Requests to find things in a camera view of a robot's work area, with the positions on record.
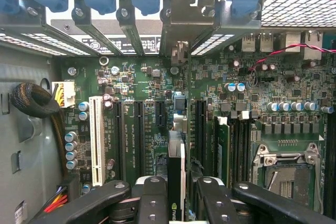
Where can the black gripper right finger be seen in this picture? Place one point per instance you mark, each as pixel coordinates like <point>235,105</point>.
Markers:
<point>210,203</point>

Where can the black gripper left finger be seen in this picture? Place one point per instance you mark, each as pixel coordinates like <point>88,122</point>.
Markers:
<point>153,203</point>

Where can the black RAM slot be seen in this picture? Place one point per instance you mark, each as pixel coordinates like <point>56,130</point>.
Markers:
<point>234,153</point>
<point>330,169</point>
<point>249,153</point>
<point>241,153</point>

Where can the long black expansion slot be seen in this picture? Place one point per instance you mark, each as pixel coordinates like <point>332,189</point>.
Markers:
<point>119,140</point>
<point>200,134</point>

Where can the socket locking lever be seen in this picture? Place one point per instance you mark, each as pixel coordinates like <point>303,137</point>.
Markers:
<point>270,160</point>

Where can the CPU socket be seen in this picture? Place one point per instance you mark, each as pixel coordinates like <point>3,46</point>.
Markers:
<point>288,182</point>

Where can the white PCI expansion slot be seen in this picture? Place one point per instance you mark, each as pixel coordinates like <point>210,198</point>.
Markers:
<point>97,140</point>

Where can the short black expansion slot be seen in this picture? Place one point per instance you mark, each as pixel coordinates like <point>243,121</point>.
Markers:
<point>160,113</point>

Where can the green motherboard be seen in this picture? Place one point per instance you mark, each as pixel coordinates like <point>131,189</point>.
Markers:
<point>147,82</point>

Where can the white power connector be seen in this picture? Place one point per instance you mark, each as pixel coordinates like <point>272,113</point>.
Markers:
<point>68,95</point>

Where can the open black PC case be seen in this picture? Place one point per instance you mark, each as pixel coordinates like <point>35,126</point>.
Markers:
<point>23,142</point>

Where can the metal USB port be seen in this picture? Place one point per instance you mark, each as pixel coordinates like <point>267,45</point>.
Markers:
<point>248,43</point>
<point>266,43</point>

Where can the tall metal rear port housing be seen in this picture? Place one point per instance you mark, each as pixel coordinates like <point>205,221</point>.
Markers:
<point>313,48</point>

